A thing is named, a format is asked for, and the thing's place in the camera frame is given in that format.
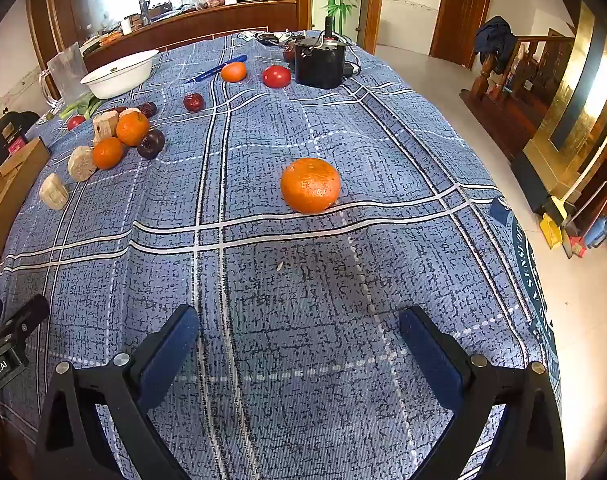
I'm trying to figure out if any dark purple plum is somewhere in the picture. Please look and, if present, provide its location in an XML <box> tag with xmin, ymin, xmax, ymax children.
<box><xmin>136</xmin><ymin>129</ymin><xmax>166</xmax><ymax>160</ymax></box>

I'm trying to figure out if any green leafy vegetable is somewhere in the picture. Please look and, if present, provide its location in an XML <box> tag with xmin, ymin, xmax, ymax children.
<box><xmin>59</xmin><ymin>94</ymin><xmax>104</xmax><ymax>120</ymax></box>

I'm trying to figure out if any dark blue jacket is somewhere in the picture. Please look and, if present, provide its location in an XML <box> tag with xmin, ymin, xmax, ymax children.
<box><xmin>474</xmin><ymin>16</ymin><xmax>518</xmax><ymax>63</ymax></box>

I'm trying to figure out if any black sofa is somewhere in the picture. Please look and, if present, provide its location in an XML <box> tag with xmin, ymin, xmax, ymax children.
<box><xmin>0</xmin><ymin>110</ymin><xmax>40</xmax><ymax>181</ymax></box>

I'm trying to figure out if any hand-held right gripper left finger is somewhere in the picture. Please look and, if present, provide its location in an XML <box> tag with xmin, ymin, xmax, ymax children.
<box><xmin>32</xmin><ymin>304</ymin><xmax>200</xmax><ymax>480</ymax></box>

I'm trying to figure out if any small orange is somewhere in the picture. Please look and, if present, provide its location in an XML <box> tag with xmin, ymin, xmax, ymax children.
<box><xmin>220</xmin><ymin>61</ymin><xmax>248</xmax><ymax>83</ymax></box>
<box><xmin>92</xmin><ymin>136</ymin><xmax>125</xmax><ymax>170</ymax></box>

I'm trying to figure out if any large orange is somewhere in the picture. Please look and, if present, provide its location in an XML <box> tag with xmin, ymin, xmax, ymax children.
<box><xmin>280</xmin><ymin>157</ymin><xmax>342</xmax><ymax>214</ymax></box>

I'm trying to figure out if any white bowl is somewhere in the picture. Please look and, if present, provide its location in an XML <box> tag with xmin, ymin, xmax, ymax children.
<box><xmin>80</xmin><ymin>50</ymin><xmax>159</xmax><ymax>100</ymax></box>

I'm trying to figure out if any wooden stair railing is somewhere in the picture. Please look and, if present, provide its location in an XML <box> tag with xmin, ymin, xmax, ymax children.
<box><xmin>458</xmin><ymin>30</ymin><xmax>577</xmax><ymax>161</ymax></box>

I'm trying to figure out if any yellow dustpan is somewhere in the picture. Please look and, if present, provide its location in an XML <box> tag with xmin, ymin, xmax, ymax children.
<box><xmin>539</xmin><ymin>212</ymin><xmax>564</xmax><ymax>251</ymax></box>

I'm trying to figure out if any wooden counter cabinet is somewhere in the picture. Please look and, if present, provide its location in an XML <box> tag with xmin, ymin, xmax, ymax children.
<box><xmin>26</xmin><ymin>0</ymin><xmax>314</xmax><ymax>76</ymax></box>

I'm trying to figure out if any blue pen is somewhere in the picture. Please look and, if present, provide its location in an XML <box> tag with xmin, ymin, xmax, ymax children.
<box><xmin>185</xmin><ymin>54</ymin><xmax>248</xmax><ymax>84</ymax></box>

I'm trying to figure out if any wooden door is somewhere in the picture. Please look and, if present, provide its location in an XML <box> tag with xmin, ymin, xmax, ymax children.
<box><xmin>428</xmin><ymin>0</ymin><xmax>494</xmax><ymax>70</ymax></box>

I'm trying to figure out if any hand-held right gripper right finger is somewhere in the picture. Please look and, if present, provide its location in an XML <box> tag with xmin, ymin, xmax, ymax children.
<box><xmin>398</xmin><ymin>305</ymin><xmax>567</xmax><ymax>480</ymax></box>

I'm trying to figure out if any clear glass pitcher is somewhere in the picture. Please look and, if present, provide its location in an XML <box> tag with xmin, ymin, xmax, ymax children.
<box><xmin>40</xmin><ymin>42</ymin><xmax>91</xmax><ymax>108</ymax></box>

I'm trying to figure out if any blue plaid tablecloth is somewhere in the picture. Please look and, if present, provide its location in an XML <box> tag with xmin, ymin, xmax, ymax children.
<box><xmin>0</xmin><ymin>30</ymin><xmax>561</xmax><ymax>480</ymax></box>

